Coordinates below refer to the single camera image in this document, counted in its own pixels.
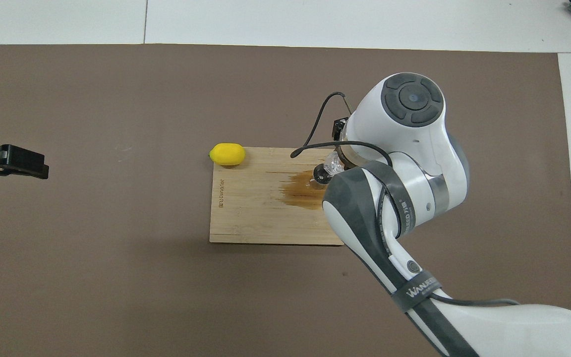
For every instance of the clear glass cup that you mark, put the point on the clear glass cup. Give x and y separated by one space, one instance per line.
334 163

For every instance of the steel double jigger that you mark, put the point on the steel double jigger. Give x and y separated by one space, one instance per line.
321 174

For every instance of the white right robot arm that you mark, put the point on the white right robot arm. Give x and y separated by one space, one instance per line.
414 129

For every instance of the yellow lemon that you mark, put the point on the yellow lemon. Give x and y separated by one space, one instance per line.
227 154

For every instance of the wooden cutting board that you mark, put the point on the wooden cutting board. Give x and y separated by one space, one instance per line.
256 213

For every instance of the brown table mat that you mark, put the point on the brown table mat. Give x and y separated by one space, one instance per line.
117 272

